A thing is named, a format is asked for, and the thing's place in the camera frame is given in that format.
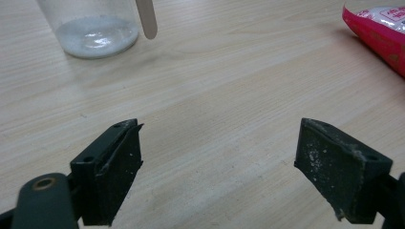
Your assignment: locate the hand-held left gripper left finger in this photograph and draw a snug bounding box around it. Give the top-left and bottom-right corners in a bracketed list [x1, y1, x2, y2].
[70, 118, 144, 227]

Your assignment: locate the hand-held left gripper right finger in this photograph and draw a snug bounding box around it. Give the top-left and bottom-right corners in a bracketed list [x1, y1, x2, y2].
[293, 117, 394, 225]

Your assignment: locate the clear glass jar with white powder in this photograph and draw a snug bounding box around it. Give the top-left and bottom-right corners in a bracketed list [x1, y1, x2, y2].
[35, 0, 141, 60]

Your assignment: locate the pink and white powder packet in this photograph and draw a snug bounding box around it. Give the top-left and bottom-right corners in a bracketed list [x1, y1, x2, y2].
[341, 3, 405, 78]

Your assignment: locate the small wooden stick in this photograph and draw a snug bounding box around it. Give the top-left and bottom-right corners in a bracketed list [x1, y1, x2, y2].
[135, 0, 159, 40]

